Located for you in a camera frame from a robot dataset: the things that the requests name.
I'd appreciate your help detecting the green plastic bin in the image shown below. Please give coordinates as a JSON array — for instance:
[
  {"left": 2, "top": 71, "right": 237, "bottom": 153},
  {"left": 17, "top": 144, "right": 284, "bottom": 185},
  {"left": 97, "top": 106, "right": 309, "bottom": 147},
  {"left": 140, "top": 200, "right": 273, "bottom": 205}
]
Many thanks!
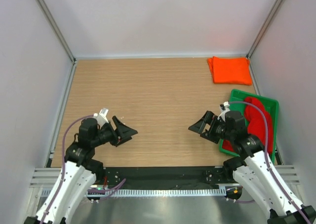
[{"left": 219, "top": 89, "right": 280, "bottom": 164}]

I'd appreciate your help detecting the right aluminium frame post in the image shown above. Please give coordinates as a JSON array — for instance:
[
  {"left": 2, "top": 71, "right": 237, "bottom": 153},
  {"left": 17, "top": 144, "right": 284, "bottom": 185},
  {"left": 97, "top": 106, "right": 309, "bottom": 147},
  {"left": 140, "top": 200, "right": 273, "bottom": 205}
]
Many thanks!
[{"left": 246, "top": 0, "right": 285, "bottom": 59}]

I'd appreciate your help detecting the red t shirt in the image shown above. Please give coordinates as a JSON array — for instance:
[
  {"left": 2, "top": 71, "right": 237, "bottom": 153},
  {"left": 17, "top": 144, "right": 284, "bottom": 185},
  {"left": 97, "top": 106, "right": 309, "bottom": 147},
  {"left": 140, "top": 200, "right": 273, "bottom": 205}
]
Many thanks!
[{"left": 223, "top": 96, "right": 274, "bottom": 154}]

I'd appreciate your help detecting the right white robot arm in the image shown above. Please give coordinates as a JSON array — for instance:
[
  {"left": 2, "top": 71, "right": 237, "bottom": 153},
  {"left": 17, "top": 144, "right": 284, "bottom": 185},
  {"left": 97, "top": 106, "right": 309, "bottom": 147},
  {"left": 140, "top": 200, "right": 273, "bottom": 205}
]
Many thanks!
[{"left": 188, "top": 111, "right": 316, "bottom": 224}]

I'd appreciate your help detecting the aluminium frame post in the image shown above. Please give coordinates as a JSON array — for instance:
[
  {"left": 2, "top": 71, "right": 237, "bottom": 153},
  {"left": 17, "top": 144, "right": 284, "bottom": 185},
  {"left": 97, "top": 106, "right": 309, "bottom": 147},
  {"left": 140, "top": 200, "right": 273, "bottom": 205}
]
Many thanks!
[
  {"left": 246, "top": 0, "right": 285, "bottom": 59},
  {"left": 35, "top": 0, "right": 76, "bottom": 64}
]

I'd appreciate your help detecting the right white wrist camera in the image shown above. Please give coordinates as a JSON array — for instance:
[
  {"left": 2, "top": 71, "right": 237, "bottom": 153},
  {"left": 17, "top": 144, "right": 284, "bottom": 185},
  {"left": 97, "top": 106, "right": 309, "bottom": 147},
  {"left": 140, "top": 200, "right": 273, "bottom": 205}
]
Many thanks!
[{"left": 217, "top": 101, "right": 230, "bottom": 122}]

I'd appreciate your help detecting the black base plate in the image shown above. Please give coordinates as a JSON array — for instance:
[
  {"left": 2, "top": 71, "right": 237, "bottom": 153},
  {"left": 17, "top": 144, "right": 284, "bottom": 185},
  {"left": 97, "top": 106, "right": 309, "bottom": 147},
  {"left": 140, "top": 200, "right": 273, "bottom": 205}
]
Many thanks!
[{"left": 97, "top": 166, "right": 235, "bottom": 190}]

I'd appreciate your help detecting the orange t shirt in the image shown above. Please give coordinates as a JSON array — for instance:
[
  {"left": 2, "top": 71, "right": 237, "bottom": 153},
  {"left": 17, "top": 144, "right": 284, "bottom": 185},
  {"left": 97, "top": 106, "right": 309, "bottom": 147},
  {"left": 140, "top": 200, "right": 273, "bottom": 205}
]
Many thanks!
[{"left": 207, "top": 56, "right": 252, "bottom": 86}]

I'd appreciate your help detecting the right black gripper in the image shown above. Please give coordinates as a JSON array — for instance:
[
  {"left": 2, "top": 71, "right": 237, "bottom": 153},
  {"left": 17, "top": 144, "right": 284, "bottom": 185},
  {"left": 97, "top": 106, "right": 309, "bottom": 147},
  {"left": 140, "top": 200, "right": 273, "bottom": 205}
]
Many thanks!
[{"left": 189, "top": 110, "right": 235, "bottom": 144}]

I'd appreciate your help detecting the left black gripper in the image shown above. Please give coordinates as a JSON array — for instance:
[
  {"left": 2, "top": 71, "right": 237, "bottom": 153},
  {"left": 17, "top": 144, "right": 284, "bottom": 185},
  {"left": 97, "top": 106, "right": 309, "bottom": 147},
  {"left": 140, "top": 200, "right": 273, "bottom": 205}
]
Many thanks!
[{"left": 91, "top": 116, "right": 137, "bottom": 147}]

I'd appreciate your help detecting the left aluminium frame post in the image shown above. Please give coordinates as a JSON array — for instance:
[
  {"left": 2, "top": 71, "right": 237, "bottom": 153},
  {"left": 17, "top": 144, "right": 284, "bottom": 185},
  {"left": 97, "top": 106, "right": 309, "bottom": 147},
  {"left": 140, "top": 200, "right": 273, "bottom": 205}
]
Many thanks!
[{"left": 35, "top": 0, "right": 76, "bottom": 64}]

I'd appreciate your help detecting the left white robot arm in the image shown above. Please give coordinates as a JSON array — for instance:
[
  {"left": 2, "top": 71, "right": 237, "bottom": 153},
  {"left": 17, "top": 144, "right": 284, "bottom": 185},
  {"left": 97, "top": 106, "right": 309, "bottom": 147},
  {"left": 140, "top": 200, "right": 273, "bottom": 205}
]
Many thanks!
[{"left": 24, "top": 113, "right": 138, "bottom": 224}]

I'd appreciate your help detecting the white slotted cable duct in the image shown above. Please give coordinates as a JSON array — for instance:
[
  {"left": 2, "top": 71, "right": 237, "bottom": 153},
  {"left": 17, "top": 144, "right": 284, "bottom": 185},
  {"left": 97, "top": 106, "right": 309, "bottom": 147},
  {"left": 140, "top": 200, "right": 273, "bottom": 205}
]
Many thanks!
[{"left": 40, "top": 187, "right": 227, "bottom": 197}]

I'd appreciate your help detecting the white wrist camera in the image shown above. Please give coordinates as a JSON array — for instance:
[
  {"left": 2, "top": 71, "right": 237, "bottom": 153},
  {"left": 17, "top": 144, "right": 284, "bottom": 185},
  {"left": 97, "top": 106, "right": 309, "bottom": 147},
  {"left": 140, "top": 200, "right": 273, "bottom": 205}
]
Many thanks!
[
  {"left": 93, "top": 108, "right": 109, "bottom": 127},
  {"left": 217, "top": 101, "right": 230, "bottom": 122}
]

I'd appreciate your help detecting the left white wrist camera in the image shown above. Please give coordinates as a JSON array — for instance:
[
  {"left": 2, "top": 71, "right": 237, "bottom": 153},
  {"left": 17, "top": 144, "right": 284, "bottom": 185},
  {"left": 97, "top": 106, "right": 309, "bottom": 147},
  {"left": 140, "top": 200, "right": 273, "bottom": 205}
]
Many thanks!
[{"left": 93, "top": 108, "right": 109, "bottom": 127}]

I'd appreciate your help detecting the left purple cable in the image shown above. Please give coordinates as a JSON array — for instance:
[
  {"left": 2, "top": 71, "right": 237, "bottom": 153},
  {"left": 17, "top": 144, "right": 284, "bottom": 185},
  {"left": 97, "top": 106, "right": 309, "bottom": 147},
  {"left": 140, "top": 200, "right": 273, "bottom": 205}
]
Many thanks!
[{"left": 39, "top": 113, "right": 126, "bottom": 224}]

